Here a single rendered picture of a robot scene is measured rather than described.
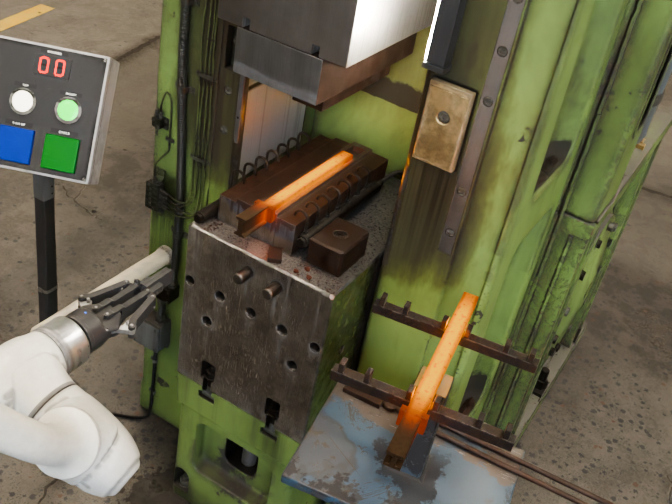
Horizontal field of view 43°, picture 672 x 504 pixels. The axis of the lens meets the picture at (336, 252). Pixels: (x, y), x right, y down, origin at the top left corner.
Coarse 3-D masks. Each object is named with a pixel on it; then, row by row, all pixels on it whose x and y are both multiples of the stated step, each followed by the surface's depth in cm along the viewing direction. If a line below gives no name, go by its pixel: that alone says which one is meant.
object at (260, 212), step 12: (336, 156) 204; (348, 156) 205; (324, 168) 198; (336, 168) 201; (300, 180) 192; (312, 180) 193; (288, 192) 187; (300, 192) 189; (264, 204) 179; (276, 204) 182; (240, 216) 174; (252, 216) 175; (264, 216) 181; (240, 228) 175; (252, 228) 178
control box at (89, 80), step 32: (0, 64) 184; (32, 64) 184; (96, 64) 183; (0, 96) 184; (32, 96) 184; (64, 96) 184; (96, 96) 184; (32, 128) 184; (64, 128) 184; (96, 128) 184; (0, 160) 185; (32, 160) 185; (96, 160) 188
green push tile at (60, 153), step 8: (48, 136) 184; (56, 136) 184; (48, 144) 184; (56, 144) 184; (64, 144) 184; (72, 144) 184; (48, 152) 184; (56, 152) 184; (64, 152) 184; (72, 152) 184; (48, 160) 184; (56, 160) 184; (64, 160) 184; (72, 160) 184; (48, 168) 184; (56, 168) 184; (64, 168) 184; (72, 168) 184
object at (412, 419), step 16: (464, 304) 159; (464, 320) 155; (448, 336) 150; (448, 352) 147; (432, 368) 143; (432, 384) 140; (416, 400) 136; (400, 416) 133; (416, 416) 132; (400, 432) 129; (416, 432) 133; (400, 448) 126; (384, 464) 127; (400, 464) 127
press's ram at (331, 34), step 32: (224, 0) 164; (256, 0) 161; (288, 0) 157; (320, 0) 154; (352, 0) 150; (384, 0) 159; (416, 0) 172; (256, 32) 164; (288, 32) 160; (320, 32) 156; (352, 32) 153; (384, 32) 165; (416, 32) 179; (352, 64) 158
